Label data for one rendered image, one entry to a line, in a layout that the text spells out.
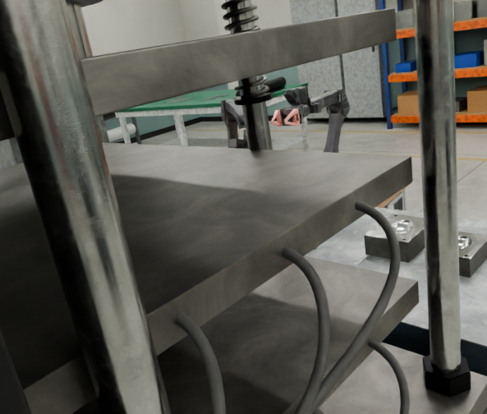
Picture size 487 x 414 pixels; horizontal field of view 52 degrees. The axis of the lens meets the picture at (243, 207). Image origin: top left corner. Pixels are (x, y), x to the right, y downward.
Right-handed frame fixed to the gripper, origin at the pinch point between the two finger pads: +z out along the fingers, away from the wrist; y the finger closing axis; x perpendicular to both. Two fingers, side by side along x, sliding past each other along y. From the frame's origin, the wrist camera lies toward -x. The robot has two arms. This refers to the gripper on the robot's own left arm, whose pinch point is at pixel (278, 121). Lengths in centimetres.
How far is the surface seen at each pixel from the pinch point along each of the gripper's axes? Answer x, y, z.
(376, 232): 32, 49, 24
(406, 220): 32, 54, 12
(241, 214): -13, 69, 111
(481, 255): 36, 80, 24
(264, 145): -12, 47, 74
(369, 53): 32, -199, -528
